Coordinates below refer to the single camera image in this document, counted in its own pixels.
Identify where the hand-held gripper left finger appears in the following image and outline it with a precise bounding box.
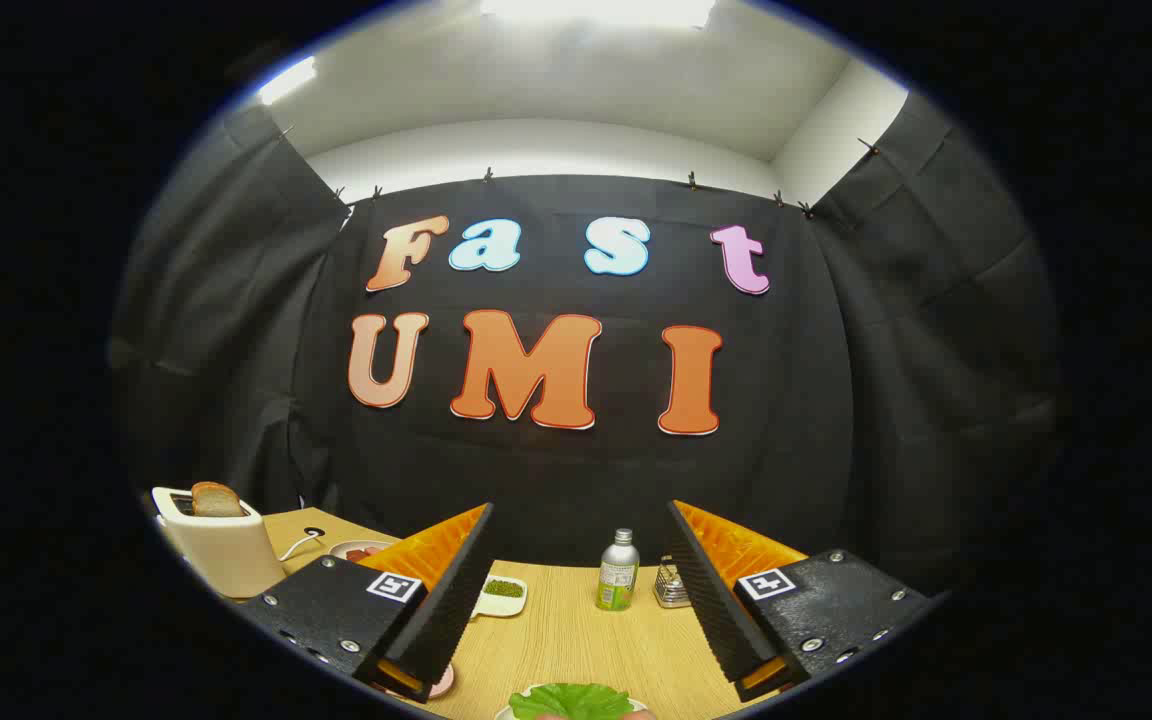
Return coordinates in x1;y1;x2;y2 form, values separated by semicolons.
236;503;495;703

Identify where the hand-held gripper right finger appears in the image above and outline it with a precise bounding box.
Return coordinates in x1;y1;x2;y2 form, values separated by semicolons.
667;499;937;703

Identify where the green lettuce leaf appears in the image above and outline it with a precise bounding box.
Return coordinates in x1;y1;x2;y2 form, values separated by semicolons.
508;683;637;720

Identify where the toasted bread slice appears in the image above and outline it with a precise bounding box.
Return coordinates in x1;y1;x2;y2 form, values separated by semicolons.
191;482;245;518

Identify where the white divided bean tray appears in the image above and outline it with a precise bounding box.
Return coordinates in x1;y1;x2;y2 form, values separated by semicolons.
471;575;529;618

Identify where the green label metal bottle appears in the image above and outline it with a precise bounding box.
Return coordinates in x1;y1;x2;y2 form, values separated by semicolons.
596;529;640;612

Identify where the pink round plate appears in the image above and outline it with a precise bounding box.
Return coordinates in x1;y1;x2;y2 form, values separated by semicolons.
376;662;455;701

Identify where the white rounded rectangular plate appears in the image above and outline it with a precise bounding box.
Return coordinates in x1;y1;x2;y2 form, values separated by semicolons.
494;695;652;720

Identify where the black backdrop cloth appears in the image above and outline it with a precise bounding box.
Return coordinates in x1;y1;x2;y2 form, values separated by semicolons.
108;100;1067;601

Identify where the white toaster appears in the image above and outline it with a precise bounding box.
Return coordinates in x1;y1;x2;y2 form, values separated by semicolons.
151;487;287;599

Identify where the ceiling light panel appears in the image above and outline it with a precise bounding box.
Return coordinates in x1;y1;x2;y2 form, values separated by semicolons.
481;0;717;28
258;57;319;106

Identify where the metal wire basket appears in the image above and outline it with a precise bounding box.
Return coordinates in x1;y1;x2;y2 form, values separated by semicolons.
653;556;693;609

